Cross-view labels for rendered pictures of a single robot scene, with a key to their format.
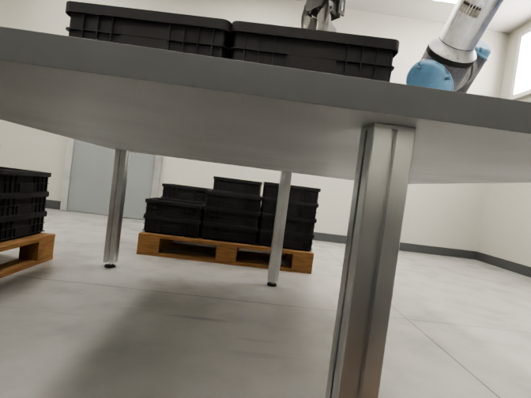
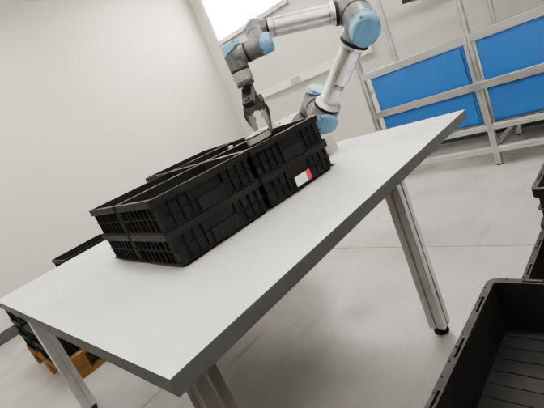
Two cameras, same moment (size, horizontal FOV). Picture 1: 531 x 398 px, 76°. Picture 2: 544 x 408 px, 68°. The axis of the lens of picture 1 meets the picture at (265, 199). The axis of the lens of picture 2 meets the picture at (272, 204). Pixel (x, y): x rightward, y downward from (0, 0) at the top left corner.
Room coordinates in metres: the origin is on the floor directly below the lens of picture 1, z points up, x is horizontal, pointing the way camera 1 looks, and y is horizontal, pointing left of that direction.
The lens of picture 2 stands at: (-0.26, 1.00, 1.07)
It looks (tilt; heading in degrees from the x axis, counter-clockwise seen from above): 14 degrees down; 321
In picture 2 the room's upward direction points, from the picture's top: 23 degrees counter-clockwise
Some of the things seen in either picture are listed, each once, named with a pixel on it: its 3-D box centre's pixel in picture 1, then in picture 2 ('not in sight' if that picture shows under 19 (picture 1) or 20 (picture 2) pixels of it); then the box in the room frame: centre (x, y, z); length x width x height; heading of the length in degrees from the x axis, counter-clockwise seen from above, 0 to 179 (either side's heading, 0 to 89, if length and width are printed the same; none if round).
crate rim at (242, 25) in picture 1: (308, 58); (261, 140); (0.95, -0.07, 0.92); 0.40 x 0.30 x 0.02; 89
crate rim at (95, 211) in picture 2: not in sight; (146, 189); (1.26, 0.32, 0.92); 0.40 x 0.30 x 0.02; 89
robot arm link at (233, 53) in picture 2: not in sight; (235, 57); (0.93, -0.09, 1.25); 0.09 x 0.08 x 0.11; 39
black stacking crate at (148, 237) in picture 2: not in sight; (201, 222); (0.96, 0.33, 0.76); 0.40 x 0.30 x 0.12; 89
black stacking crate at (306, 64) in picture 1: (306, 77); (266, 152); (0.95, -0.07, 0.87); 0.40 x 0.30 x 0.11; 89
